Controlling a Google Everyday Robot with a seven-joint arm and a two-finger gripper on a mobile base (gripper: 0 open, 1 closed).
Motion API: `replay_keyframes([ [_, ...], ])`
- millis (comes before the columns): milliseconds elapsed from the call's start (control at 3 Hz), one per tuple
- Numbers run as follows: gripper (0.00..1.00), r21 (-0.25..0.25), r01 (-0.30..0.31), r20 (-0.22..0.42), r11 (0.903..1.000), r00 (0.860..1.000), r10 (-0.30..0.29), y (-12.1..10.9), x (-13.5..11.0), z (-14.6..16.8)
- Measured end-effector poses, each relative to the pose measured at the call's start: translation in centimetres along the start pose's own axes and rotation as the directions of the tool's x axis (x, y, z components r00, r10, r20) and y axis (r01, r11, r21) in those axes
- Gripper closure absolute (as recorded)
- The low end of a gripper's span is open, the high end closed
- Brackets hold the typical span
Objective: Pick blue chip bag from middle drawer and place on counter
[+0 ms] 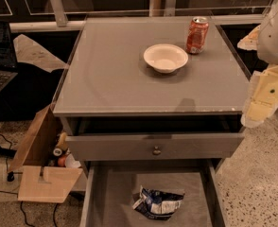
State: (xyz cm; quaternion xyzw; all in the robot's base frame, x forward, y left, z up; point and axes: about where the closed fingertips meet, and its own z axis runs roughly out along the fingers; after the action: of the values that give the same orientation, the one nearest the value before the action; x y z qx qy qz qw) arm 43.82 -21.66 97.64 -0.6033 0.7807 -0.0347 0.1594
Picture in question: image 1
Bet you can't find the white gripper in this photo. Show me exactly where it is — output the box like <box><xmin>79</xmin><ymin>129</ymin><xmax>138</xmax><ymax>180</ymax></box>
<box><xmin>237</xmin><ymin>13</ymin><xmax>278</xmax><ymax>128</ymax></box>

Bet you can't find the blue chip bag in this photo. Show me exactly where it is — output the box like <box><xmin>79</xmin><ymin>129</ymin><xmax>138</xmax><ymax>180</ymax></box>
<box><xmin>132</xmin><ymin>186</ymin><xmax>184</xmax><ymax>220</ymax></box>

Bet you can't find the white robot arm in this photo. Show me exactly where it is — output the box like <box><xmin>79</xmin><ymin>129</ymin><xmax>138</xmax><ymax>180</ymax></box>
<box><xmin>237</xmin><ymin>2</ymin><xmax>278</xmax><ymax>128</ymax></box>

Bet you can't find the round metal drawer knob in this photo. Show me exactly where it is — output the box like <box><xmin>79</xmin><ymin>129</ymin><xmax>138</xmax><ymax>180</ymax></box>
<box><xmin>152</xmin><ymin>147</ymin><xmax>161</xmax><ymax>155</ymax></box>

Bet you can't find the grey drawer cabinet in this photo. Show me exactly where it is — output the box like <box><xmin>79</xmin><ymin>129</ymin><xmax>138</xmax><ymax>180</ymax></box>
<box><xmin>51</xmin><ymin>15</ymin><xmax>266</xmax><ymax>178</ymax></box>

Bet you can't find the grey top drawer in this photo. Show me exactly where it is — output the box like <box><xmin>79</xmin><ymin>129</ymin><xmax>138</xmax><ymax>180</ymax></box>
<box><xmin>66</xmin><ymin>133</ymin><xmax>244</xmax><ymax>161</ymax></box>

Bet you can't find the grey open middle drawer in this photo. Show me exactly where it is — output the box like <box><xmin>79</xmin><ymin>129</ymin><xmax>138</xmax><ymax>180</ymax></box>
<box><xmin>80</xmin><ymin>160</ymin><xmax>229</xmax><ymax>227</ymax></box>

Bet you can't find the orange soda can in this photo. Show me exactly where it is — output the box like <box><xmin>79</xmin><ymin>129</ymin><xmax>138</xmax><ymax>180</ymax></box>
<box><xmin>185</xmin><ymin>16</ymin><xmax>209</xmax><ymax>54</ymax></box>

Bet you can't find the white paper bowl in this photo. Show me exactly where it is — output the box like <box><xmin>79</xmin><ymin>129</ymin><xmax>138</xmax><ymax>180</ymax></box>
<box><xmin>143</xmin><ymin>44</ymin><xmax>188</xmax><ymax>74</ymax></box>

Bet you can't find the grey metal railing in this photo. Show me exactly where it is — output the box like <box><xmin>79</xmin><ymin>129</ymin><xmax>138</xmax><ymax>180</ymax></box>
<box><xmin>10</xmin><ymin>0</ymin><xmax>278</xmax><ymax>32</ymax></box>

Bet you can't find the yellow bottle in box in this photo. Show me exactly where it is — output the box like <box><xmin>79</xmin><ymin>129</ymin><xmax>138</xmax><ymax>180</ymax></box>
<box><xmin>53</xmin><ymin>132</ymin><xmax>68</xmax><ymax>157</ymax></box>

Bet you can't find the orange round object in box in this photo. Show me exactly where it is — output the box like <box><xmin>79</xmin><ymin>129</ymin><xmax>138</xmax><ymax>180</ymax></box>
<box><xmin>58</xmin><ymin>156</ymin><xmax>66</xmax><ymax>167</ymax></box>

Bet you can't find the open cardboard box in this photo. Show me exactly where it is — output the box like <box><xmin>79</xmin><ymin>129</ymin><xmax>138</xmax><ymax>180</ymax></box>
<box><xmin>8</xmin><ymin>106</ymin><xmax>83</xmax><ymax>203</ymax></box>

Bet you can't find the black floor cable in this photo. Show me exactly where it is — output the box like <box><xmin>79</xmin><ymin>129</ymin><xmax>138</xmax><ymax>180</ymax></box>
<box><xmin>0</xmin><ymin>128</ymin><xmax>61</xmax><ymax>227</ymax></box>

